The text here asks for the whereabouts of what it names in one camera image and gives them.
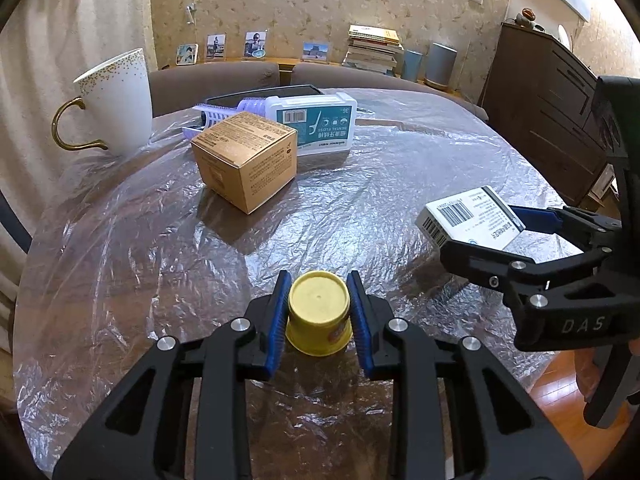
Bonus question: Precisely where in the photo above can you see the white mug gold handle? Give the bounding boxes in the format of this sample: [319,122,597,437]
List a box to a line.
[52,48,153,157]

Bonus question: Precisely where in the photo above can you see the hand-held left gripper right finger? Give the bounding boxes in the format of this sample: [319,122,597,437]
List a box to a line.
[346,270,586,480]

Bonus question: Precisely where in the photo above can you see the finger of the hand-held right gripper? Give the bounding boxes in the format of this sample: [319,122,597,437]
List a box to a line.
[440,237,615,307]
[510,205,624,249]

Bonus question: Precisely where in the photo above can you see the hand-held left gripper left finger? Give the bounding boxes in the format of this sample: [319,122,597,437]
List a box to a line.
[52,270,293,480]

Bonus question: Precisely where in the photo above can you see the white barcode box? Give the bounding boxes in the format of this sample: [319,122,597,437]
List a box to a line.
[416,186,526,251]

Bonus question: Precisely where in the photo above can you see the stack of books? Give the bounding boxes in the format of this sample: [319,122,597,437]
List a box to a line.
[342,24,405,77]

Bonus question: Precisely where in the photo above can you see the dark wooden dresser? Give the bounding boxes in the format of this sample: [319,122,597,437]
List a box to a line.
[482,22,626,206]

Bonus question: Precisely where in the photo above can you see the black flat case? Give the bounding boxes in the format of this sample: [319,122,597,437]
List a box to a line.
[205,84,323,111]

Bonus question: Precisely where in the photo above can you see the brown cardboard box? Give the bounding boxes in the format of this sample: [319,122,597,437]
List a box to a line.
[191,111,298,215]

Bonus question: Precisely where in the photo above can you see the small yellow cup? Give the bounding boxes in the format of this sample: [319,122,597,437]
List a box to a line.
[285,270,353,357]

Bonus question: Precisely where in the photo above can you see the large grey cylinder speaker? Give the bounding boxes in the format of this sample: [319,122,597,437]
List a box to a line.
[425,42,458,88]

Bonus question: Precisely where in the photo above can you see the beige curtain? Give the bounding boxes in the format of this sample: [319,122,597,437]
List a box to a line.
[0,0,156,401]

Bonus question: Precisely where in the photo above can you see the small blue-grey cylinder speaker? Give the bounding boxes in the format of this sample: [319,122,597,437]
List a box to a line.
[403,49,426,83]

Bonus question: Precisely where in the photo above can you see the white dental floss box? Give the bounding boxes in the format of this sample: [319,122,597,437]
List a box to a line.
[264,92,358,157]

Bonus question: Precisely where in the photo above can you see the dark blue curved chair frame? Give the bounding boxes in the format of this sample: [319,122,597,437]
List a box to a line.
[0,192,33,256]

